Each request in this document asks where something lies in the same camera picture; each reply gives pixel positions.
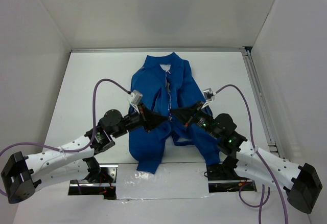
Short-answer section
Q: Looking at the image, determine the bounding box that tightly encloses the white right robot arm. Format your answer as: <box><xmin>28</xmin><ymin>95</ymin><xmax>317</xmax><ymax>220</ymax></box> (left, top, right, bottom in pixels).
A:
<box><xmin>171</xmin><ymin>104</ymin><xmax>322</xmax><ymax>214</ymax></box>

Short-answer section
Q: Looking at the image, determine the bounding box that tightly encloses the blue zip jacket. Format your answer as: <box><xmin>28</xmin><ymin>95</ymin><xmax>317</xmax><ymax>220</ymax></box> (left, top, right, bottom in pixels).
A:
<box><xmin>129</xmin><ymin>53</ymin><xmax>220</xmax><ymax>174</ymax></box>

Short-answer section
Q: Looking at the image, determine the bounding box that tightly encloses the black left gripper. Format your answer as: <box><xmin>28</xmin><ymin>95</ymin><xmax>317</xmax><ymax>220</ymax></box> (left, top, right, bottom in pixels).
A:
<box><xmin>112</xmin><ymin>102</ymin><xmax>168</xmax><ymax>139</ymax></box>

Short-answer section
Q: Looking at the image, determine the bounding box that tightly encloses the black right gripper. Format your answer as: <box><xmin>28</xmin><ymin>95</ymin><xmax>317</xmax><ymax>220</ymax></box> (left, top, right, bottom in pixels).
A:
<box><xmin>170</xmin><ymin>99</ymin><xmax>221</xmax><ymax>139</ymax></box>

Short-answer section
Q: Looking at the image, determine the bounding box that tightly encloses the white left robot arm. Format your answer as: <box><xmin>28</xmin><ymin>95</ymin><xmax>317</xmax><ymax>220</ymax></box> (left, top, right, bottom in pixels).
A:
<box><xmin>1</xmin><ymin>103</ymin><xmax>168</xmax><ymax>204</ymax></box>

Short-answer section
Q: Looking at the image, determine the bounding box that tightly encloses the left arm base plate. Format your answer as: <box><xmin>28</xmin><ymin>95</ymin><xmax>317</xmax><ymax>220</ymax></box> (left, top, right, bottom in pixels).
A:
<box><xmin>68</xmin><ymin>157</ymin><xmax>118</xmax><ymax>200</ymax></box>

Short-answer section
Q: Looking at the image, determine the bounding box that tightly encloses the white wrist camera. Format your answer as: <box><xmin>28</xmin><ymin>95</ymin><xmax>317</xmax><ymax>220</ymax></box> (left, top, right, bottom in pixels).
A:
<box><xmin>128</xmin><ymin>90</ymin><xmax>143</xmax><ymax>110</ymax></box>
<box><xmin>202</xmin><ymin>88</ymin><xmax>216</xmax><ymax>109</ymax></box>

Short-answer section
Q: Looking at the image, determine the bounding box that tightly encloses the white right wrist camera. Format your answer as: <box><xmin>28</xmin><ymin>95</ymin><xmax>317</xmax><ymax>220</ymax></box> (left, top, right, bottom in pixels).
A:
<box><xmin>202</xmin><ymin>88</ymin><xmax>216</xmax><ymax>109</ymax></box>

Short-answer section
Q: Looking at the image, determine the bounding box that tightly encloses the aluminium frame rail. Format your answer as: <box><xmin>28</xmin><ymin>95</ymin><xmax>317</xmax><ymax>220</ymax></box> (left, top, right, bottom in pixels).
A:
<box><xmin>241</xmin><ymin>46</ymin><xmax>290</xmax><ymax>160</ymax></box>

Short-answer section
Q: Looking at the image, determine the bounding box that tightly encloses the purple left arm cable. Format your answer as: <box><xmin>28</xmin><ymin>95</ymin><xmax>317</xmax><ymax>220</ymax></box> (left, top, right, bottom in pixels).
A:
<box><xmin>0</xmin><ymin>78</ymin><xmax>132</xmax><ymax>196</ymax></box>

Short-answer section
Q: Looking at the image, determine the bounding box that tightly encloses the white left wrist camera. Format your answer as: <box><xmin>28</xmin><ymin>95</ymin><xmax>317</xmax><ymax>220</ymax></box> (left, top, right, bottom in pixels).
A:
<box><xmin>128</xmin><ymin>90</ymin><xmax>143</xmax><ymax>110</ymax></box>

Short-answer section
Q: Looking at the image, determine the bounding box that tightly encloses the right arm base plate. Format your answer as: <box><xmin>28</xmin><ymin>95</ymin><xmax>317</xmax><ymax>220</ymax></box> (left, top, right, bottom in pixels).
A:
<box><xmin>203</xmin><ymin>163</ymin><xmax>256</xmax><ymax>193</ymax></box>

